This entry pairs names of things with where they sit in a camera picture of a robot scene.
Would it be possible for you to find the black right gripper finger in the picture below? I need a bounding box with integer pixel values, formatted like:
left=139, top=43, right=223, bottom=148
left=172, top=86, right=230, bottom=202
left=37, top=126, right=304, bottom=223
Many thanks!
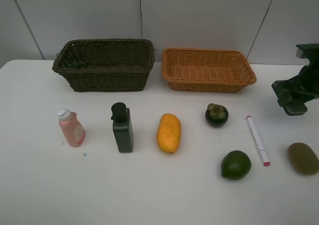
left=284, top=101, right=308, bottom=116
left=271, top=79, right=303, bottom=107

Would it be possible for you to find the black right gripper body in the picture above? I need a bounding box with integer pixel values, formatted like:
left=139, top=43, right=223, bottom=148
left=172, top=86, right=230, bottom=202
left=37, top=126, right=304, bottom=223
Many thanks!
left=291, top=65, right=319, bottom=99

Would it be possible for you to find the brown kiwi fruit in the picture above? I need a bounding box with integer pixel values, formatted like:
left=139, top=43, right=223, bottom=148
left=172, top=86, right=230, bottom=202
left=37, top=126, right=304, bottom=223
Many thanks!
left=287, top=143, right=319, bottom=176

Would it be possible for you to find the white pink marker pen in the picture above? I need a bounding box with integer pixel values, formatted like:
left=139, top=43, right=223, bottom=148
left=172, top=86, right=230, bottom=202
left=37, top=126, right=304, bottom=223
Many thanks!
left=246, top=116, right=271, bottom=167

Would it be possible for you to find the dark mangosteen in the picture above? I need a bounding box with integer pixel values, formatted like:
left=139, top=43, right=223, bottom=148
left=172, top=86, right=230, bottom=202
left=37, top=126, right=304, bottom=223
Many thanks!
left=205, top=103, right=229, bottom=128

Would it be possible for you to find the green avocado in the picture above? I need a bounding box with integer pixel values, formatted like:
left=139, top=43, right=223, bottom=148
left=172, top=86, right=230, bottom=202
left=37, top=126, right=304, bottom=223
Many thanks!
left=220, top=150, right=252, bottom=180

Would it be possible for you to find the orange wicker basket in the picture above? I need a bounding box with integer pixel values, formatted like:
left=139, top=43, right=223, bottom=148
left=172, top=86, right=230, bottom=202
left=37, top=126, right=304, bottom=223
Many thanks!
left=161, top=48, right=257, bottom=93

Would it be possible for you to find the yellow mango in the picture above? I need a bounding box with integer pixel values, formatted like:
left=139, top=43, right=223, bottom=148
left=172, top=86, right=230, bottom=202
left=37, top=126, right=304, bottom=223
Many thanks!
left=157, top=113, right=181, bottom=154

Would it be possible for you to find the black pump bottle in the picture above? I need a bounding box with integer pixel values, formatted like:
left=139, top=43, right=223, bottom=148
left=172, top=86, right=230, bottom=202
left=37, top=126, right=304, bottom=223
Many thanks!
left=111, top=102, right=134, bottom=153

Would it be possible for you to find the dark brown wicker basket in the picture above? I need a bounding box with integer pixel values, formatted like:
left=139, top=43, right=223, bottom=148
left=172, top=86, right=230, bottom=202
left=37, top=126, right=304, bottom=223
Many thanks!
left=52, top=38, right=155, bottom=92

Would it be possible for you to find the pink bottle white cap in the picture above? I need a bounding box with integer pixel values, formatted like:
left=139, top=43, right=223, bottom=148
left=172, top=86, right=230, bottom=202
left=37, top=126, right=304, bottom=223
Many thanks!
left=57, top=109, right=86, bottom=147

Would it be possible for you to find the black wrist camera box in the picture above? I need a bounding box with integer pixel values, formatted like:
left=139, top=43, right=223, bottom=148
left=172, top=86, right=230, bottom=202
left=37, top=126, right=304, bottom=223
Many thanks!
left=296, top=43, right=319, bottom=60

